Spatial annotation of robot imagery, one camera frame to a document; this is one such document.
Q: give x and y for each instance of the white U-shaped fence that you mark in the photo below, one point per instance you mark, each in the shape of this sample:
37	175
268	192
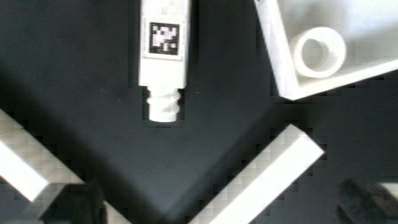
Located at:
38	175

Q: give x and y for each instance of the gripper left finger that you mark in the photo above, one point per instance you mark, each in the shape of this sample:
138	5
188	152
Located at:
77	207

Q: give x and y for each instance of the white square tabletop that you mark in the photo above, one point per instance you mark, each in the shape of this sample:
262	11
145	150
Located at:
332	39

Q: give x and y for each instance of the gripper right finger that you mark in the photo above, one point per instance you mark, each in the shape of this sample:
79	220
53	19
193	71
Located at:
369	203

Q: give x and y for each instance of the white table leg middle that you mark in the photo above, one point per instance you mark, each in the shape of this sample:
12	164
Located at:
165	55

